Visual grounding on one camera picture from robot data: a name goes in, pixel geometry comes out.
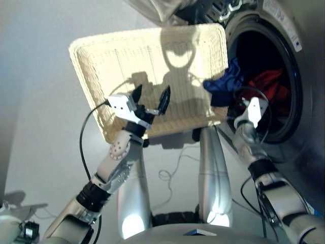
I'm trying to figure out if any navy blue garment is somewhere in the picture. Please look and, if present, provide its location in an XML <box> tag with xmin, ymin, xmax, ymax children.
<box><xmin>203</xmin><ymin>57</ymin><xmax>245</xmax><ymax>107</ymax></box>

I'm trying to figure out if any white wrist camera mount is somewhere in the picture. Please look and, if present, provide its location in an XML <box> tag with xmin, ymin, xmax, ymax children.
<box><xmin>106</xmin><ymin>94</ymin><xmax>153</xmax><ymax>129</ymax></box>
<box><xmin>242</xmin><ymin>96</ymin><xmax>269</xmax><ymax>128</ymax></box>

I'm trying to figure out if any red garment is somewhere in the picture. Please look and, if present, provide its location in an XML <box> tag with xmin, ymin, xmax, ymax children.
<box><xmin>247</xmin><ymin>68</ymin><xmax>290</xmax><ymax>115</ymax></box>

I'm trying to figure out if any white washer warning sticker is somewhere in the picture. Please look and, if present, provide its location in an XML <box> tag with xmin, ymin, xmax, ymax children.
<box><xmin>263</xmin><ymin>0</ymin><xmax>303</xmax><ymax>53</ymax></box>

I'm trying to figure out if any round glass washer door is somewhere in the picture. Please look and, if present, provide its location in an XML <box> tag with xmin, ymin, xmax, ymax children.
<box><xmin>123</xmin><ymin>0</ymin><xmax>190</xmax><ymax>22</ymax></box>

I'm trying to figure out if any white rounded device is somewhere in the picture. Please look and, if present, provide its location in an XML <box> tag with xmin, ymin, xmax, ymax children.
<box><xmin>0</xmin><ymin>200</ymin><xmax>23</xmax><ymax>244</ymax></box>

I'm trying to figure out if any thin grey floor cable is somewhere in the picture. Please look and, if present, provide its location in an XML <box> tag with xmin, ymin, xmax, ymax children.
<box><xmin>158</xmin><ymin>148</ymin><xmax>201</xmax><ymax>206</ymax></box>

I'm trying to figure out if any small black power adapter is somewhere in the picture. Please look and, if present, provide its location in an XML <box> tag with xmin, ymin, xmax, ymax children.
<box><xmin>21</xmin><ymin>221</ymin><xmax>40</xmax><ymax>238</ymax></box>

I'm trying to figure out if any grey washing machine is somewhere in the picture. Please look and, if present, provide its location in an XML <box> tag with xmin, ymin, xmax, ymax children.
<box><xmin>175</xmin><ymin>0</ymin><xmax>325</xmax><ymax>211</ymax></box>

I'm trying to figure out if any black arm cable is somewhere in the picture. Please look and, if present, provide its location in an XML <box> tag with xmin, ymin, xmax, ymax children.
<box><xmin>79</xmin><ymin>100</ymin><xmax>110</xmax><ymax>244</ymax></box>
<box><xmin>233</xmin><ymin>86</ymin><xmax>272</xmax><ymax>244</ymax></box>

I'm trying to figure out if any pale woven basket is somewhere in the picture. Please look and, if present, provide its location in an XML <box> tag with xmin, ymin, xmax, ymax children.
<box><xmin>68</xmin><ymin>23</ymin><xmax>228</xmax><ymax>143</ymax></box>

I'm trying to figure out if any silver robot torso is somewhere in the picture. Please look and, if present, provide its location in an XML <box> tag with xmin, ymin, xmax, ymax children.
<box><xmin>121</xmin><ymin>210</ymin><xmax>275</xmax><ymax>244</ymax></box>

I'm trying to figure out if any silver robot leg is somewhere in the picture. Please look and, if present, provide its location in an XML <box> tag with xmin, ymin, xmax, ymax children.
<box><xmin>198</xmin><ymin>127</ymin><xmax>233</xmax><ymax>228</ymax></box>
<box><xmin>117</xmin><ymin>142</ymin><xmax>153</xmax><ymax>239</ymax></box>

